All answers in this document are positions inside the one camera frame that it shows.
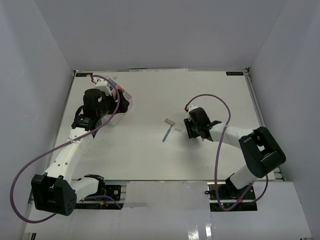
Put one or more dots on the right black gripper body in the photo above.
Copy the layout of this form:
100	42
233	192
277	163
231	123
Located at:
192	129

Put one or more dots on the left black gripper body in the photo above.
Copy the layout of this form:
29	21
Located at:
109	105

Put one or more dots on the white divided organizer box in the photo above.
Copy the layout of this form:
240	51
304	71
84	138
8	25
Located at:
117	117

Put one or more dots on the orange cap black highlighter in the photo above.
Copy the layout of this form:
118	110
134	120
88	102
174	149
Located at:
120	88

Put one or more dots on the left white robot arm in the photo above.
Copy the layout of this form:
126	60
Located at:
55	191

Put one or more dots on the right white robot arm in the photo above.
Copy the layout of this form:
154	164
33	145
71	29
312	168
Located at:
262	154

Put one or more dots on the grey rectangular eraser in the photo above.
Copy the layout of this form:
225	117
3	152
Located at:
171	122

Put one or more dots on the light blue pen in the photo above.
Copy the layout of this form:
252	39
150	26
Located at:
166	134

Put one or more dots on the left black corner label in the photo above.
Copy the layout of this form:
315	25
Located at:
83	74

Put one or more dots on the black corner label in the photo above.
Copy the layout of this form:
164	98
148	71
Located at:
83	74
234	73

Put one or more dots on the right black corner label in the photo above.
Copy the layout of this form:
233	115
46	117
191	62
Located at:
234	73

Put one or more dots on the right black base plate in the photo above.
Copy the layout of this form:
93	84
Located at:
227	199

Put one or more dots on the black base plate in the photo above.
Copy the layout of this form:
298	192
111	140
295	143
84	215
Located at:
227	199
112	191

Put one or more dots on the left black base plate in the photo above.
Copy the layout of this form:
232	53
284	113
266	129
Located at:
112	191

